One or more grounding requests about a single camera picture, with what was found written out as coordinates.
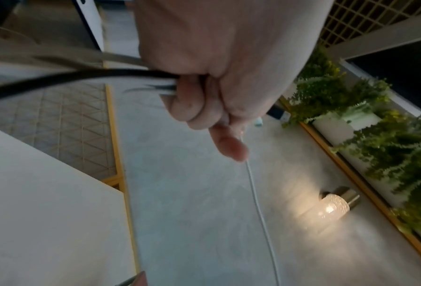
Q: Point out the person's right hand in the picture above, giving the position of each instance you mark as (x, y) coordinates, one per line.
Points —
(139, 280)

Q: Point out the white planter box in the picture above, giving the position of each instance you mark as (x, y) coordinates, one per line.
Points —
(334, 128)

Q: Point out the white metal beam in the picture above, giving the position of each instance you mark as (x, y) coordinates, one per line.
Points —
(390, 36)

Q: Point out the glass wall lamp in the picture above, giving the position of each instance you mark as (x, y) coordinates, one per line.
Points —
(334, 206)

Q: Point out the person's left hand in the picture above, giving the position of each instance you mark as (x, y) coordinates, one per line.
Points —
(224, 55)

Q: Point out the hanging green plant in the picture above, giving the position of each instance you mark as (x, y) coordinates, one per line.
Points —
(390, 145)

